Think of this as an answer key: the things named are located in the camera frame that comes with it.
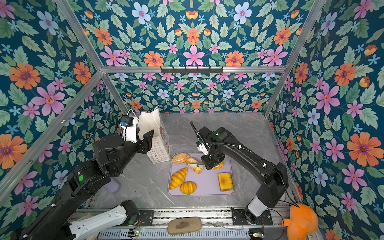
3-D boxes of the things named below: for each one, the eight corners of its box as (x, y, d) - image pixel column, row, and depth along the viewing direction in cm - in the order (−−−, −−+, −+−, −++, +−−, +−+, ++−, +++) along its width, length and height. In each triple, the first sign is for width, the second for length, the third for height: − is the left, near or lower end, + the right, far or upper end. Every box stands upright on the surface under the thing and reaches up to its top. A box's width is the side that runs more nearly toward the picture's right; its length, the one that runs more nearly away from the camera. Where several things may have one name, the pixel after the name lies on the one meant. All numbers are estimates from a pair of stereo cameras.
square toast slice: (219, 191, 83) (220, 189, 80) (218, 174, 89) (218, 172, 86) (232, 191, 83) (234, 189, 80) (230, 174, 89) (231, 172, 86)
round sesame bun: (173, 164, 93) (171, 161, 90) (174, 156, 97) (173, 153, 94) (189, 164, 93) (188, 161, 90) (189, 156, 97) (189, 153, 94)
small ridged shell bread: (180, 194, 82) (179, 192, 79) (181, 183, 86) (180, 181, 83) (196, 194, 82) (196, 192, 79) (196, 183, 86) (196, 181, 83)
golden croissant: (168, 188, 83) (167, 187, 81) (177, 167, 92) (176, 165, 90) (180, 192, 82) (180, 190, 80) (188, 169, 90) (188, 167, 88)
